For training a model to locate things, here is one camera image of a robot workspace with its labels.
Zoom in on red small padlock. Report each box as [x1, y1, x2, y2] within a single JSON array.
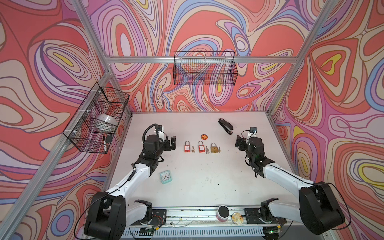
[[184, 141, 191, 153]]

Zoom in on brass padlock shackle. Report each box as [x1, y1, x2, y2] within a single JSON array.
[[211, 143, 220, 153]]

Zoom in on red padlock with long shackle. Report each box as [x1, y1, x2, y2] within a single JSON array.
[[198, 141, 206, 153]]

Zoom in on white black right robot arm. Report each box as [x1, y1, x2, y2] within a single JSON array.
[[235, 136, 346, 235]]

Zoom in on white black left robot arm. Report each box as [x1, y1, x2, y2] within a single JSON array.
[[84, 124, 176, 240]]

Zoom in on black stapler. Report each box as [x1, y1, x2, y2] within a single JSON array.
[[218, 118, 234, 135]]

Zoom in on mint green alarm clock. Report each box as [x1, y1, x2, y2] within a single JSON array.
[[160, 170, 173, 185]]

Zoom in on pink cylinder black top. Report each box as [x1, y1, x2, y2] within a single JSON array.
[[216, 205, 230, 222]]

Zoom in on round beige patterned ball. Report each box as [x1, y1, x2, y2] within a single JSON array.
[[231, 212, 244, 225]]

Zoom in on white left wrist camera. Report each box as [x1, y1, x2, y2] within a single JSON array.
[[155, 125, 168, 142]]

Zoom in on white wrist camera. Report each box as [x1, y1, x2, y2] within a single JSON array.
[[247, 127, 258, 139], [155, 125, 168, 142]]

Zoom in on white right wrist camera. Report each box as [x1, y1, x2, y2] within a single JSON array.
[[247, 127, 258, 139]]

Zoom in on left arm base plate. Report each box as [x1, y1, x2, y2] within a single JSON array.
[[131, 209, 167, 227]]

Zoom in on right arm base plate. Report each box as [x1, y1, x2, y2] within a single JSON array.
[[242, 207, 287, 225]]

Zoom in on black wire basket left wall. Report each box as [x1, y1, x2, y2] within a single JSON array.
[[63, 83, 130, 154]]

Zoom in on black wire basket wall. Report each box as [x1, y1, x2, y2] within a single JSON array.
[[63, 83, 130, 154], [173, 50, 238, 86]]

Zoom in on black wire basket back wall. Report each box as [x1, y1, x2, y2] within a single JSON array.
[[173, 50, 238, 86]]

